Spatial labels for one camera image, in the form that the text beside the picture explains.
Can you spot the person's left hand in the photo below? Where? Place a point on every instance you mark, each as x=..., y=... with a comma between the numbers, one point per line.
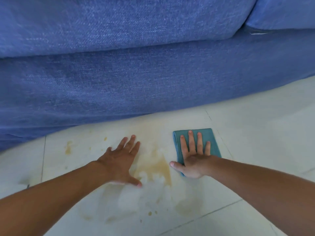
x=115, y=164

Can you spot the person's right hand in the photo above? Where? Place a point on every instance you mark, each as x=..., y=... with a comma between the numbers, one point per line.
x=195, y=165

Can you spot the person's right thumb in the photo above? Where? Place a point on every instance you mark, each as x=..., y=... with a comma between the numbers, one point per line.
x=176, y=165

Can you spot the person's left thumb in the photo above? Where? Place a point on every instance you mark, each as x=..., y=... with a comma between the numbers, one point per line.
x=135, y=182

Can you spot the person's left middle finger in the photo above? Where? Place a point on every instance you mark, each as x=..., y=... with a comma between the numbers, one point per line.
x=130, y=143

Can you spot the person's right middle finger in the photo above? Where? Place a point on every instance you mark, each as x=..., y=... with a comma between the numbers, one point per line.
x=192, y=142

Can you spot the person's right little finger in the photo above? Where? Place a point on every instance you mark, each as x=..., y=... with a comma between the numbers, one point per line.
x=208, y=148

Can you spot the person's left little finger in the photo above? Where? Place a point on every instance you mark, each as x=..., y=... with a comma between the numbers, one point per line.
x=109, y=150

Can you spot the teal cleaning cloth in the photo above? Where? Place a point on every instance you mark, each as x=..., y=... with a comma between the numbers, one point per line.
x=213, y=141

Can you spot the person's right forearm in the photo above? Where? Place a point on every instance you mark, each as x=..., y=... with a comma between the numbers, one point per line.
x=265, y=194

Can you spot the person's left forearm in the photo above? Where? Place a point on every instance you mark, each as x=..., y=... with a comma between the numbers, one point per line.
x=49, y=201

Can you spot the brown liquid spill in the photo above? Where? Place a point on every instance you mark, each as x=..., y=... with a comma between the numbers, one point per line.
x=162, y=169

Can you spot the blue fabric sofa base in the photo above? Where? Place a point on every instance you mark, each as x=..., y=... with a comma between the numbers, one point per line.
x=147, y=88

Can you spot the large blue sofa seat cushion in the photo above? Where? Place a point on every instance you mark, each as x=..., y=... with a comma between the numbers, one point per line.
x=110, y=22

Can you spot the white sofa tag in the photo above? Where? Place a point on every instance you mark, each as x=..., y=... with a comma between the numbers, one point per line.
x=258, y=33

